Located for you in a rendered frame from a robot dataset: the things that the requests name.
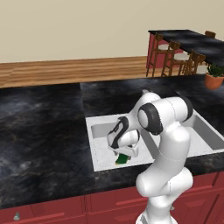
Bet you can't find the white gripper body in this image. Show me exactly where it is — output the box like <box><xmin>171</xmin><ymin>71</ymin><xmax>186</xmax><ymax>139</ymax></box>
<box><xmin>112</xmin><ymin>142</ymin><xmax>141</xmax><ymax>160</ymax></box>

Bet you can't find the green sponge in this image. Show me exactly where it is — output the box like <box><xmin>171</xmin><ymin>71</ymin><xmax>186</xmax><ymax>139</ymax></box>
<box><xmin>115</xmin><ymin>154</ymin><xmax>131</xmax><ymax>166</ymax></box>

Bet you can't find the white double sink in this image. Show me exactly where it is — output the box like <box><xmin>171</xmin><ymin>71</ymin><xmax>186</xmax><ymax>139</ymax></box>
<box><xmin>85</xmin><ymin>109</ymin><xmax>224</xmax><ymax>172</ymax></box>

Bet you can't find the red cabinet drawer front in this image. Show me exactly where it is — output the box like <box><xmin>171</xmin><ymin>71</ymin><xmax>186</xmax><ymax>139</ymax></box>
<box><xmin>0</xmin><ymin>195</ymin><xmax>88</xmax><ymax>224</ymax></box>
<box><xmin>186</xmin><ymin>171</ymin><xmax>224</xmax><ymax>200</ymax></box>
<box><xmin>85</xmin><ymin>185</ymin><xmax>152</xmax><ymax>217</ymax></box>

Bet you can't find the red cabinet door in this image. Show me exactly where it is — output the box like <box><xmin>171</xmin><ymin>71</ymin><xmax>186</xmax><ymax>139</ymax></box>
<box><xmin>171</xmin><ymin>191</ymin><xmax>224</xmax><ymax>224</ymax></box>
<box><xmin>86</xmin><ymin>207</ymin><xmax>151</xmax><ymax>224</ymax></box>

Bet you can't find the brown wooden bar stool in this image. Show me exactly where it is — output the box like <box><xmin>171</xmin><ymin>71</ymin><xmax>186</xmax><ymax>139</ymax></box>
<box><xmin>145</xmin><ymin>31</ymin><xmax>171</xmax><ymax>79</ymax></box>
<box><xmin>161</xmin><ymin>39</ymin><xmax>190</xmax><ymax>78</ymax></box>
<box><xmin>183</xmin><ymin>48</ymin><xmax>208</xmax><ymax>76</ymax></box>
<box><xmin>204</xmin><ymin>30</ymin><xmax>217</xmax><ymax>39</ymax></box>

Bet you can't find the green plant in terracotta pot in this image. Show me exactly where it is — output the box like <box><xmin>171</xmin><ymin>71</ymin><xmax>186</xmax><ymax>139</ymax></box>
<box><xmin>203</xmin><ymin>62</ymin><xmax>224</xmax><ymax>91</ymax></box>

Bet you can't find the black-topped red bar island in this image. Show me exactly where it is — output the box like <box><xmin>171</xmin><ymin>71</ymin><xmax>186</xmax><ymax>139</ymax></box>
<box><xmin>146</xmin><ymin>28</ymin><xmax>224</xmax><ymax>70</ymax></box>

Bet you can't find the red drawer handle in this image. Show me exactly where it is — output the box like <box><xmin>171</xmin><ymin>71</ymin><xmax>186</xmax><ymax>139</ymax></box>
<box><xmin>3</xmin><ymin>212</ymin><xmax>66</xmax><ymax>224</ymax></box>
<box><xmin>115</xmin><ymin>197</ymin><xmax>149</xmax><ymax>207</ymax></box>
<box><xmin>190</xmin><ymin>185</ymin><xmax>216</xmax><ymax>194</ymax></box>

